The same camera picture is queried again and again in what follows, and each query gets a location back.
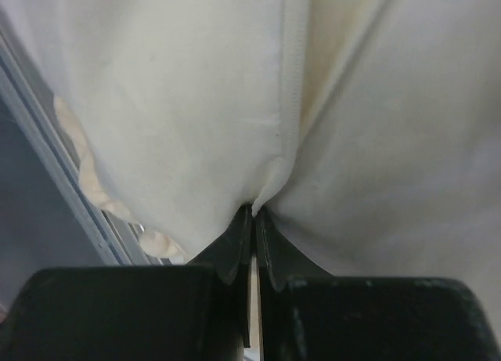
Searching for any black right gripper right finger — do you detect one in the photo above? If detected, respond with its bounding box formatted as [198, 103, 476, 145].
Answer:
[254, 211, 492, 360]

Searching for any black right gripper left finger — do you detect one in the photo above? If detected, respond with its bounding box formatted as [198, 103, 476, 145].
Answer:
[7, 206, 253, 360]

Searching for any white pillowcase with cream ruffle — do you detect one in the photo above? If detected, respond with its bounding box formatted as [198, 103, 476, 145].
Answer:
[0, 0, 501, 278]

